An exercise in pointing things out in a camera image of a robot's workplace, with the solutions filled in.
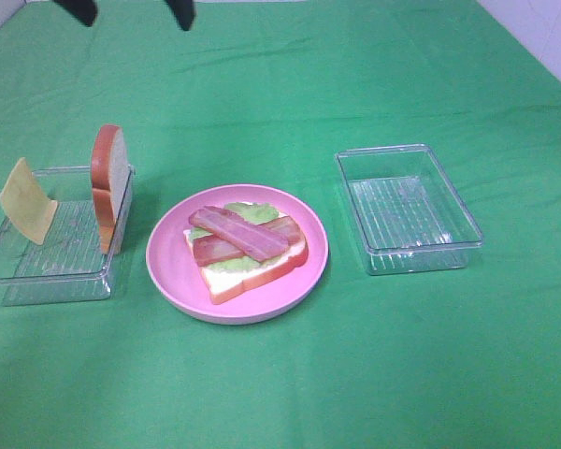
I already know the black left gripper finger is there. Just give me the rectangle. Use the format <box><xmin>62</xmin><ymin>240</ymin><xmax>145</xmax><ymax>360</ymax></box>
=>
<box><xmin>54</xmin><ymin>0</ymin><xmax>97</xmax><ymax>26</ymax></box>
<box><xmin>165</xmin><ymin>0</ymin><xmax>196</xmax><ymax>31</ymax></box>

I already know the yellow cheese slice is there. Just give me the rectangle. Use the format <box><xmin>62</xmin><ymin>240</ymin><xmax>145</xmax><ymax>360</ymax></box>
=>
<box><xmin>0</xmin><ymin>157</ymin><xmax>58</xmax><ymax>245</ymax></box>

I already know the green lettuce leaf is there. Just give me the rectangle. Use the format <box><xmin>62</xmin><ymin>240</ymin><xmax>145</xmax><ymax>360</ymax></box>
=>
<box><xmin>187</xmin><ymin>201</ymin><xmax>281</xmax><ymax>273</ymax></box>

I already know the red bacon strip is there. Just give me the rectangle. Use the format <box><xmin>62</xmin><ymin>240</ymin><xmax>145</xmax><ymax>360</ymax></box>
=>
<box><xmin>186</xmin><ymin>215</ymin><xmax>307</xmax><ymax>267</ymax></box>

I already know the pink bacon strip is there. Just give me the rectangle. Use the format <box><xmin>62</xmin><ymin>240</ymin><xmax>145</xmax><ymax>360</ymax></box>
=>
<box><xmin>189</xmin><ymin>206</ymin><xmax>290</xmax><ymax>262</ymax></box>

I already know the bread slice orange crust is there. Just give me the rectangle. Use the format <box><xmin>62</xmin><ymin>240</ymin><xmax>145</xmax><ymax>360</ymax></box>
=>
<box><xmin>183</xmin><ymin>228</ymin><xmax>309</xmax><ymax>305</ymax></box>

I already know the green tablecloth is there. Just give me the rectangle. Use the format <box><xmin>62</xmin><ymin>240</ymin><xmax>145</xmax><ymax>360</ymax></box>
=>
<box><xmin>0</xmin><ymin>1</ymin><xmax>561</xmax><ymax>448</ymax></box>

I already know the pink round plate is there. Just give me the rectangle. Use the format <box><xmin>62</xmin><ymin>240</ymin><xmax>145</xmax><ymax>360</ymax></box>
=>
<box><xmin>146</xmin><ymin>184</ymin><xmax>329</xmax><ymax>325</ymax></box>

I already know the clear plastic tray left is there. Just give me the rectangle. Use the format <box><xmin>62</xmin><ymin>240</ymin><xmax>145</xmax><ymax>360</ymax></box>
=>
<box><xmin>0</xmin><ymin>167</ymin><xmax>135</xmax><ymax>306</ymax></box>

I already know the clear plastic tray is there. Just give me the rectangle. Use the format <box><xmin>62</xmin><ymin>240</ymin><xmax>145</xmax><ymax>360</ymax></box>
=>
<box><xmin>335</xmin><ymin>144</ymin><xmax>483</xmax><ymax>275</ymax></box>
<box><xmin>0</xmin><ymin>167</ymin><xmax>135</xmax><ymax>306</ymax></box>

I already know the clear plastic tray right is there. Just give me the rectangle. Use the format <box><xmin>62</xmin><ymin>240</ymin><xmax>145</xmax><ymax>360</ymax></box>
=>
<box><xmin>335</xmin><ymin>144</ymin><xmax>483</xmax><ymax>275</ymax></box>

